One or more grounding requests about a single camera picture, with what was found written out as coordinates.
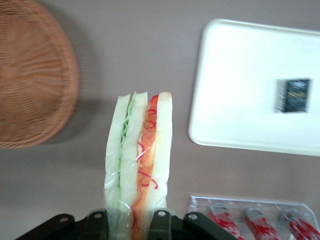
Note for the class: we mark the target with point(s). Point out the clear acrylic bottle rack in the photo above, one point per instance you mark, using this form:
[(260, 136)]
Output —
[(200, 203)]

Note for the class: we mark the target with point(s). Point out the cream plastic tray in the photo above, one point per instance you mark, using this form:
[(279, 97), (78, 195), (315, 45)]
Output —
[(237, 87)]

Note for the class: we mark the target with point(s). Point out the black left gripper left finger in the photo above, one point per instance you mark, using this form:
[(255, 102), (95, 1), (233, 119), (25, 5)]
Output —
[(97, 225)]

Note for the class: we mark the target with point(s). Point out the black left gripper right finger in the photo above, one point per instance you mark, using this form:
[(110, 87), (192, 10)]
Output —
[(161, 225)]

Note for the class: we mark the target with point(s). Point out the small black box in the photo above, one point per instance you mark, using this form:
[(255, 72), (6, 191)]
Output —
[(295, 96)]

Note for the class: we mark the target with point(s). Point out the round brown wicker basket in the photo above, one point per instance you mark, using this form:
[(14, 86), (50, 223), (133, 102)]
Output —
[(32, 75)]

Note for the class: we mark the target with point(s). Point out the triangle sandwich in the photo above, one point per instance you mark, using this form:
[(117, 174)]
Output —
[(130, 150)]

